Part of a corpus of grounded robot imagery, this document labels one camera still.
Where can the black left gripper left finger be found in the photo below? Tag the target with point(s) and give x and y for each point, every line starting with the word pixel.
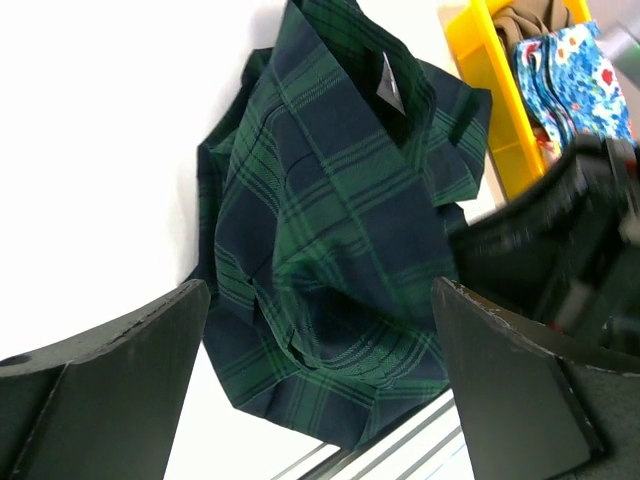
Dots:
pixel 105 403

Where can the green navy plaid skirt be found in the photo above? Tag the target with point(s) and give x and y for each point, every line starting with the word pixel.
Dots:
pixel 327 195

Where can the blue floral cloth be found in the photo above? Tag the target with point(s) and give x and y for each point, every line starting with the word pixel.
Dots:
pixel 568 87

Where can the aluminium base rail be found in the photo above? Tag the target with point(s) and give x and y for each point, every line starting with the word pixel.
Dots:
pixel 428 445

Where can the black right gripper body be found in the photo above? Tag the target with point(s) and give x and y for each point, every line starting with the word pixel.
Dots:
pixel 565 253

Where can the brown cloth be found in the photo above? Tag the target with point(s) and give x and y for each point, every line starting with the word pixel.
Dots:
pixel 525 19

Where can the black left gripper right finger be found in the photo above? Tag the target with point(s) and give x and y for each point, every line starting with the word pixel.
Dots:
pixel 535 403

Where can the yellow plastic bin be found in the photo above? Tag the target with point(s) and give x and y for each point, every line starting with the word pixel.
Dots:
pixel 479 38

